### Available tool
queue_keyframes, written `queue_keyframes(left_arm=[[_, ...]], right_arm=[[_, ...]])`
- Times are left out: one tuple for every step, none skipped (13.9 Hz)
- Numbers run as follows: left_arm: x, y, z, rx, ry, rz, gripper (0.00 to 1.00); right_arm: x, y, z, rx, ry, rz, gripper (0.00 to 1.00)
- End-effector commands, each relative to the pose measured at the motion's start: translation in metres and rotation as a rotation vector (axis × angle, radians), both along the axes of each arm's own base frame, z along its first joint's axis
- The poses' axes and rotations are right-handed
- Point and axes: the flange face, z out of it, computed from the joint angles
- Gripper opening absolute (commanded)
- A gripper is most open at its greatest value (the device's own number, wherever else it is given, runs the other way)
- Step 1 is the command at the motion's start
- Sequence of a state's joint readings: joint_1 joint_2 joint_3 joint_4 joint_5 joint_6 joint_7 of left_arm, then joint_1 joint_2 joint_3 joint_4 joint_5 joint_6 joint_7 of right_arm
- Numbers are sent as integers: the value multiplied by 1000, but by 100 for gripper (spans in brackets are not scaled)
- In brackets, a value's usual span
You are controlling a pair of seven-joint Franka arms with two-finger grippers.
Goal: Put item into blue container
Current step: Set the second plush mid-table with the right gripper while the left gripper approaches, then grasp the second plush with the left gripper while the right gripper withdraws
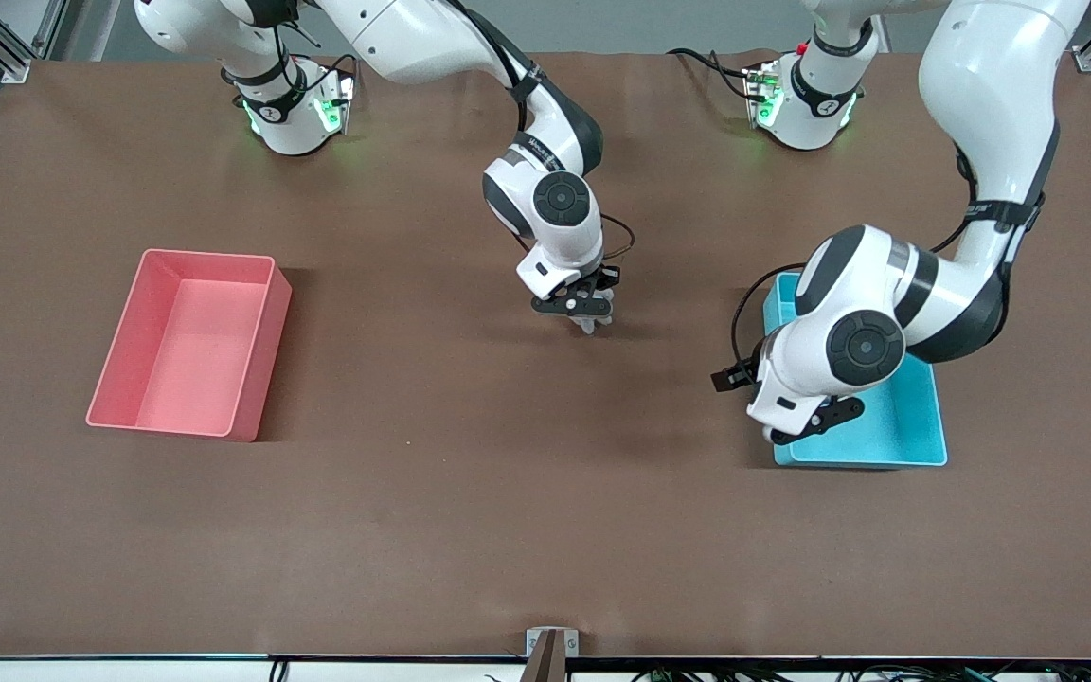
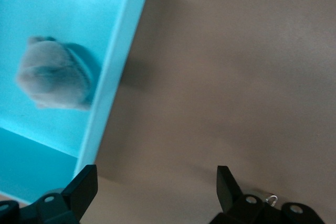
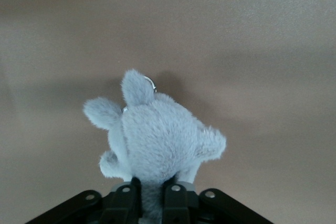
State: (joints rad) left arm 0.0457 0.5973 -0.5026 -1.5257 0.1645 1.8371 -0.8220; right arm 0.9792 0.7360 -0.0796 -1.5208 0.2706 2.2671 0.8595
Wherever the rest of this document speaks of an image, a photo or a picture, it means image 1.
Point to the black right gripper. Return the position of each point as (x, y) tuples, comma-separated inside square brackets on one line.
[(602, 281)]

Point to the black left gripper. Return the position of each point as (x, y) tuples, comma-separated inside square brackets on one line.
[(733, 376)]

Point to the grey plush toy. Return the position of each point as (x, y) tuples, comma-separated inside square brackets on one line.
[(591, 325)]

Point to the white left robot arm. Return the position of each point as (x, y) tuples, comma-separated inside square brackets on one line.
[(981, 95)]

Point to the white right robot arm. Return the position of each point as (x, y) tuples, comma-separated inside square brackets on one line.
[(413, 38)]

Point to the blue plastic box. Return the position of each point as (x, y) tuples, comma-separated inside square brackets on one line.
[(915, 426)]

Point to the pink plastic box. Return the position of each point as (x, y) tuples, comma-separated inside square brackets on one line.
[(186, 350)]

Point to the black table edge trim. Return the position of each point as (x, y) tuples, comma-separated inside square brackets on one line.
[(129, 656)]

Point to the metal clamp bracket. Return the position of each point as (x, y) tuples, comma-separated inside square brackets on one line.
[(551, 646)]

